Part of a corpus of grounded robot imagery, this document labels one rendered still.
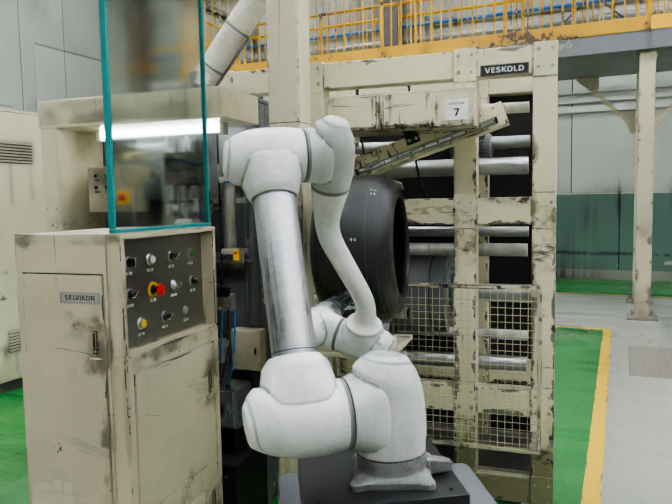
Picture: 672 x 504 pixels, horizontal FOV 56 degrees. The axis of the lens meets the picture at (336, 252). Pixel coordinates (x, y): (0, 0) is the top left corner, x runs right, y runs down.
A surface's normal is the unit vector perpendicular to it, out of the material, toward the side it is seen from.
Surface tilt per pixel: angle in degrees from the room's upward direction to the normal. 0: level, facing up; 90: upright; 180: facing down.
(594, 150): 90
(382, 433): 95
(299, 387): 64
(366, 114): 90
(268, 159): 74
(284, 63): 90
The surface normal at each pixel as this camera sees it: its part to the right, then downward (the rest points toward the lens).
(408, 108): -0.32, 0.08
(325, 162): 0.42, 0.49
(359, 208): -0.24, -0.47
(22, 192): 0.91, 0.02
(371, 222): 0.01, -0.29
